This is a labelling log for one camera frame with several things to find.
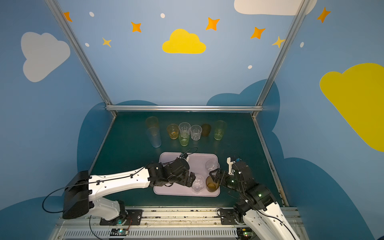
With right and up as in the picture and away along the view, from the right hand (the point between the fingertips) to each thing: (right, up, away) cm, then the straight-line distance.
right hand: (216, 173), depth 73 cm
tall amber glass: (-40, +27, +27) cm, 55 cm away
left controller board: (-47, -27, -3) cm, 55 cm away
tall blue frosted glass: (-38, +18, +28) cm, 51 cm away
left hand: (-13, -3, +3) cm, 14 cm away
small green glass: (-18, +17, +31) cm, 40 cm away
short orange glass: (-26, +21, +35) cm, 48 cm away
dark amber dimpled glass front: (-1, -11, +11) cm, 16 cm away
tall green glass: (+7, +24, +25) cm, 35 cm away
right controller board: (+14, -28, -2) cm, 32 cm away
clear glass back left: (-18, +22, +35) cm, 45 cm away
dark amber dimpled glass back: (-2, +22, +34) cm, 40 cm away
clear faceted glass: (-8, -10, +12) cm, 17 cm away
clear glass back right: (-10, +20, +31) cm, 39 cm away
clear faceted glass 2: (0, 0, +17) cm, 17 cm away
